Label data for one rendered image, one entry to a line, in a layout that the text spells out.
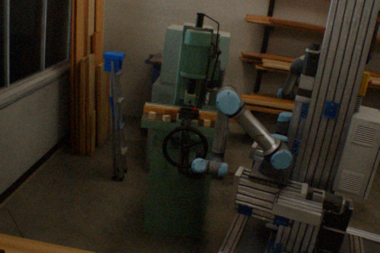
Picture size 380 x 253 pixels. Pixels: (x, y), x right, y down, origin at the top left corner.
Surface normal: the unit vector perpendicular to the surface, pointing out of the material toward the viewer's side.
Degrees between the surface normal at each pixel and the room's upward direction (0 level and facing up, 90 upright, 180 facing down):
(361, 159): 90
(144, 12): 90
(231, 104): 85
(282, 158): 95
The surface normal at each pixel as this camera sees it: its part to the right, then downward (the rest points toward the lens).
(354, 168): -0.35, 0.25
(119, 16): -0.10, 0.29
